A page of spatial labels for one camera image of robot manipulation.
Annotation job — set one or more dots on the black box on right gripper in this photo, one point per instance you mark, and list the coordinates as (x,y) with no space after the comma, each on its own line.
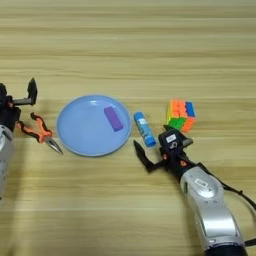
(170,141)

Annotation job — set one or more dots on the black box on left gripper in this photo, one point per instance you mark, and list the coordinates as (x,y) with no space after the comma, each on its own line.
(2,91)

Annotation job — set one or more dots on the blue glue stick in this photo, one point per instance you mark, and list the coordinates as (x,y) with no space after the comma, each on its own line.
(145,129)

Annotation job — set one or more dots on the blue round plate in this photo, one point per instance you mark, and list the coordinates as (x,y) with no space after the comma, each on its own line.
(86,133)

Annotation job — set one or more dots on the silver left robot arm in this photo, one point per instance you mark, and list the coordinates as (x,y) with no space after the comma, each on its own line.
(5,156)

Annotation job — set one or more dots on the colourful puzzle cube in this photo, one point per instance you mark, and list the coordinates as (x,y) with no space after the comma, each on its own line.
(180,115)

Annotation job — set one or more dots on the orange black needle-nose pliers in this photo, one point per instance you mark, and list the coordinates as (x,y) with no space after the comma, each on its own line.
(40,133)

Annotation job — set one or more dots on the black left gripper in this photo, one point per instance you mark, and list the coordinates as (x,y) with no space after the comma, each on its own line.
(10,115)

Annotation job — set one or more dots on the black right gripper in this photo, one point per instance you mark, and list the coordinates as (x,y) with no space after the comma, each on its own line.
(176,163)

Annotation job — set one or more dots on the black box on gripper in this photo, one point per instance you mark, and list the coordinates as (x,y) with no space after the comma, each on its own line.
(170,141)
(2,91)

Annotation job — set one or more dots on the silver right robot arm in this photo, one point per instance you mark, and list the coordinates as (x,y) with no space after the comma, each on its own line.
(213,213)

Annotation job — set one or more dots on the purple rectangular block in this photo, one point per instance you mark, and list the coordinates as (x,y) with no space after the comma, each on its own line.
(113,118)

